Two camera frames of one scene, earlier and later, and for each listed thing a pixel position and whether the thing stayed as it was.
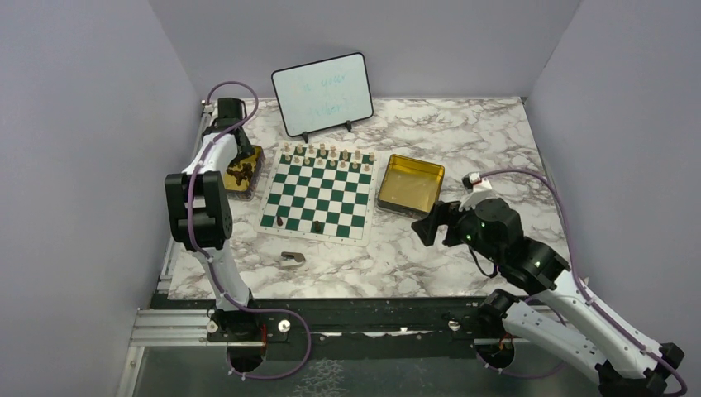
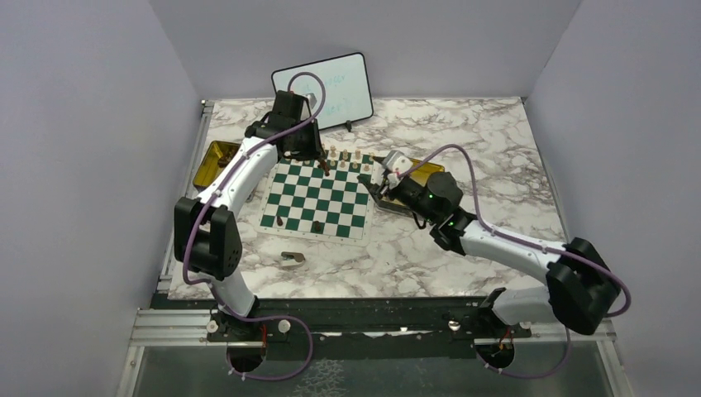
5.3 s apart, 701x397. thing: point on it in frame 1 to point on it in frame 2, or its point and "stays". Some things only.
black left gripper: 247,148 to 315,150
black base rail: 350,329 stays
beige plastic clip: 292,259 stays
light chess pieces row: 325,156 stays
